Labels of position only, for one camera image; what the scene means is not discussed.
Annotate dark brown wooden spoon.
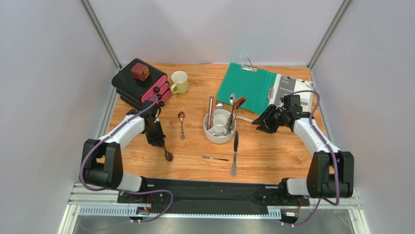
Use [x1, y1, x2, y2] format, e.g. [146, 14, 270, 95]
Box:
[162, 144, 173, 161]

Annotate iridescent ornate handle utensil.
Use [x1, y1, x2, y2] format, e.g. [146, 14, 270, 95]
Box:
[178, 111, 186, 140]

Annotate iridescent blue purple spoon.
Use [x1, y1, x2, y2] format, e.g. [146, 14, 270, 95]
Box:
[231, 96, 246, 127]

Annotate silver spoon dark handle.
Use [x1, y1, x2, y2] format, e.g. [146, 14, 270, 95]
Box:
[228, 93, 237, 131]

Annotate silver table knife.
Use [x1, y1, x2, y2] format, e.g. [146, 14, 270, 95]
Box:
[230, 132, 239, 177]

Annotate orange chopstick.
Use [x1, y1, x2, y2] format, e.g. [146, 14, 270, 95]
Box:
[208, 95, 217, 129]

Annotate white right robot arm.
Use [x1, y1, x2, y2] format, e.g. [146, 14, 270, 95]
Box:
[252, 92, 354, 205]

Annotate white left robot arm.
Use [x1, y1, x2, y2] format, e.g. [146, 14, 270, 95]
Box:
[79, 96, 166, 193]

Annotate silver utensils in holder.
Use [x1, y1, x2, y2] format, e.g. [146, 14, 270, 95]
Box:
[213, 131, 232, 137]

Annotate white plastic spoon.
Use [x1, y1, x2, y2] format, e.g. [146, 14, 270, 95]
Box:
[236, 116, 254, 123]

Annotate black pink drawer box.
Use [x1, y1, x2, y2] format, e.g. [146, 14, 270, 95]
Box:
[112, 58, 172, 109]

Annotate setup guide booklet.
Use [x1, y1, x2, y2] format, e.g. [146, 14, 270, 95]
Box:
[268, 74, 315, 112]

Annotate green clipboard folder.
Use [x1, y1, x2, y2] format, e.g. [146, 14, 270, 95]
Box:
[217, 63, 277, 115]

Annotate red brown cube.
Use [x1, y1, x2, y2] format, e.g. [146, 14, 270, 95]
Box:
[131, 63, 150, 81]

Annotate pale yellow mug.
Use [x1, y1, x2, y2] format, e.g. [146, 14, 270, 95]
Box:
[170, 71, 188, 94]

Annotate white divided utensil holder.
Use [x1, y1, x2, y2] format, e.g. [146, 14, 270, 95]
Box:
[203, 109, 236, 144]

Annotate small silver fork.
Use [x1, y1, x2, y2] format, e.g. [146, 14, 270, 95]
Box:
[202, 156, 229, 161]

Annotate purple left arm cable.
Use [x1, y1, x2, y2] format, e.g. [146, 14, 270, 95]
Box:
[79, 95, 174, 195]

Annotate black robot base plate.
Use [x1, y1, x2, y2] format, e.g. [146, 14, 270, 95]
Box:
[117, 178, 310, 215]

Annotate aluminium frame rail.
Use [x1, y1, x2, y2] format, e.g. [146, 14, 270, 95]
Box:
[58, 178, 370, 234]

